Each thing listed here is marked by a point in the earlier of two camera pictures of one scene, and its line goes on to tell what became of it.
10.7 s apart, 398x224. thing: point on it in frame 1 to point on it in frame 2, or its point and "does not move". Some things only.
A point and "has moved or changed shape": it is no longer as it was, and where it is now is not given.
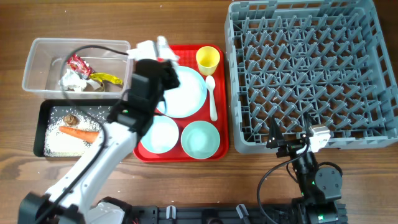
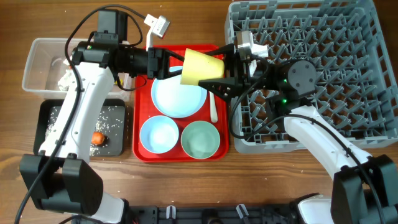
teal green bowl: x=200 y=140 does not move
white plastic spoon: x=210 y=83 does not move
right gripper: x=289 y=146 to x=240 y=81
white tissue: x=73 y=81 does not move
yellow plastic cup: x=208 y=58 has moved or changed shape
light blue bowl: x=162 y=137 does not move
